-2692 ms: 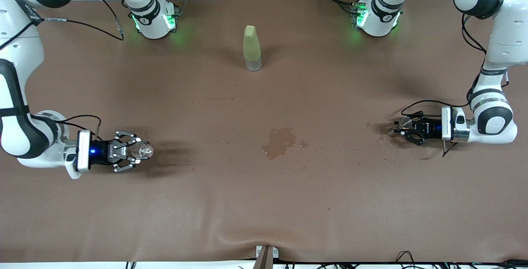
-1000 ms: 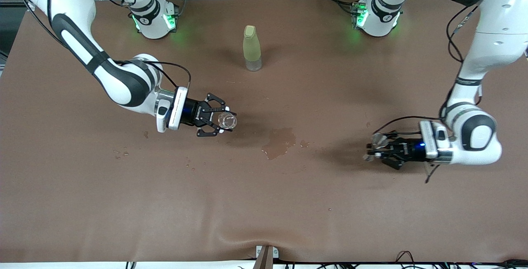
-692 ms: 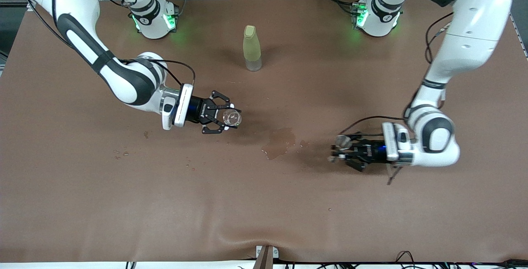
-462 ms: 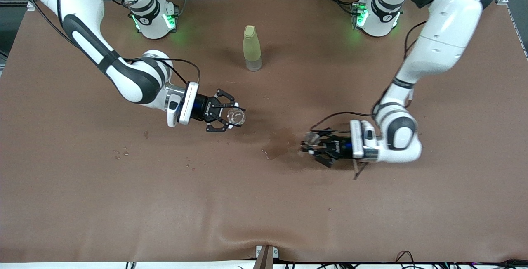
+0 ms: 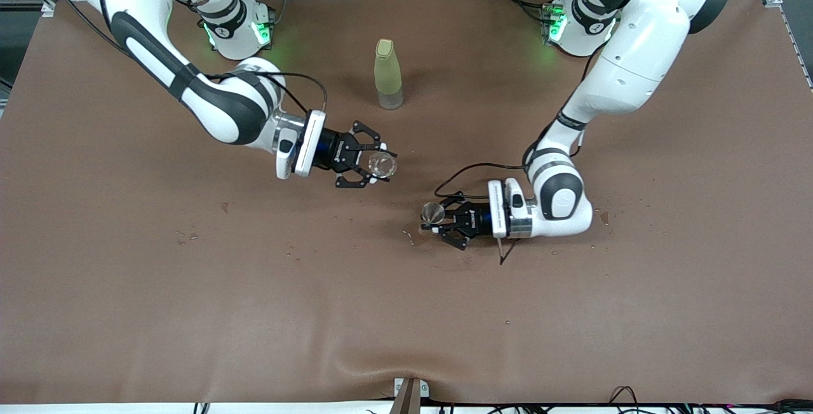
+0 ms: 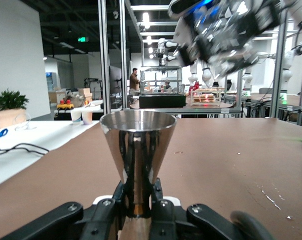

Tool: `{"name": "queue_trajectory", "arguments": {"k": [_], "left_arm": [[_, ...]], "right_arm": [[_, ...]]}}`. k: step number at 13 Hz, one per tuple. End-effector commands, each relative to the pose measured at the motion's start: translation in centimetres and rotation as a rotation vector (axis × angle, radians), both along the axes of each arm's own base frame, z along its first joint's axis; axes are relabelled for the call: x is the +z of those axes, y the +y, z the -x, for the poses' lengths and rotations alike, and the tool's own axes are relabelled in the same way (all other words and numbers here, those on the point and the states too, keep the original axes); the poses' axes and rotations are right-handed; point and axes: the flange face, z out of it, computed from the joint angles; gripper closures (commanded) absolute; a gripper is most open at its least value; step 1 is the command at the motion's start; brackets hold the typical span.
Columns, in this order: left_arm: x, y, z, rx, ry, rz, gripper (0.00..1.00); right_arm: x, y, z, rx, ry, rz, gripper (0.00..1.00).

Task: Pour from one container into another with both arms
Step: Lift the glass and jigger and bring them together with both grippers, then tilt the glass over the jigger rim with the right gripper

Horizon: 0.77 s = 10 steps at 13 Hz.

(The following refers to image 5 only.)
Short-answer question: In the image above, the steel double jigger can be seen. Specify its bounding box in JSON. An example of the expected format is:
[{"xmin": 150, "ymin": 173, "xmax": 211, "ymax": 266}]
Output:
[{"xmin": 420, "ymin": 202, "xmax": 447, "ymax": 228}]

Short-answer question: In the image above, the clear glass measuring cup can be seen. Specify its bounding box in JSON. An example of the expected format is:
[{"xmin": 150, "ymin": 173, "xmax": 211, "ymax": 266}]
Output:
[{"xmin": 368, "ymin": 151, "xmax": 399, "ymax": 180}]

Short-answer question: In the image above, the green sleeved glass bottle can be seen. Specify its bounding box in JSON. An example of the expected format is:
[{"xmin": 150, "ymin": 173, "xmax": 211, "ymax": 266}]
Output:
[{"xmin": 373, "ymin": 38, "xmax": 405, "ymax": 110}]

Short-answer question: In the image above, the brown table mat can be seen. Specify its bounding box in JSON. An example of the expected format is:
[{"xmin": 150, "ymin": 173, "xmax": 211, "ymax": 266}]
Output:
[{"xmin": 0, "ymin": 0, "xmax": 813, "ymax": 406}]

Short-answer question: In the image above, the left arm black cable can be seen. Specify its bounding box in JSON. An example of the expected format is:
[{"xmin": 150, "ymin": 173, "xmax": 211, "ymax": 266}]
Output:
[{"xmin": 434, "ymin": 123, "xmax": 585, "ymax": 200}]

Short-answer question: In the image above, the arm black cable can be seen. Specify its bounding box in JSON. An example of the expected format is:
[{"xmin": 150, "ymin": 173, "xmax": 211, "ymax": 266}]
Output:
[
  {"xmin": 202, "ymin": 70, "xmax": 329, "ymax": 114},
  {"xmin": 434, "ymin": 123, "xmax": 585, "ymax": 200}
]

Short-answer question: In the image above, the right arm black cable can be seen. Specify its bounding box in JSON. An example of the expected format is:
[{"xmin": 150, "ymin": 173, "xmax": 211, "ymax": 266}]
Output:
[{"xmin": 202, "ymin": 70, "xmax": 329, "ymax": 114}]

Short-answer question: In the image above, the metal table edge bracket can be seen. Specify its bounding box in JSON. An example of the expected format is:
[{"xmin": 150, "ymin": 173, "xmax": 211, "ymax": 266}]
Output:
[{"xmin": 392, "ymin": 377, "xmax": 431, "ymax": 414}]

